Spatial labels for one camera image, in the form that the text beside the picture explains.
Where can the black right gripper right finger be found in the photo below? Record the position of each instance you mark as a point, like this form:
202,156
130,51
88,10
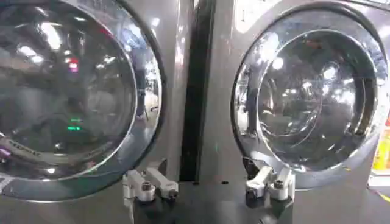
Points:
268,182

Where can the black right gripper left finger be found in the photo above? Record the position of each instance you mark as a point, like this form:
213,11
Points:
143,182

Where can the grey dryer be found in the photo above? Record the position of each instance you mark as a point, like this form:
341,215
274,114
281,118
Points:
222,100
170,100

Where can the round glass dryer door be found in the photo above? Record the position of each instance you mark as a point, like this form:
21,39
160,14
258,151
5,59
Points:
307,94
70,97

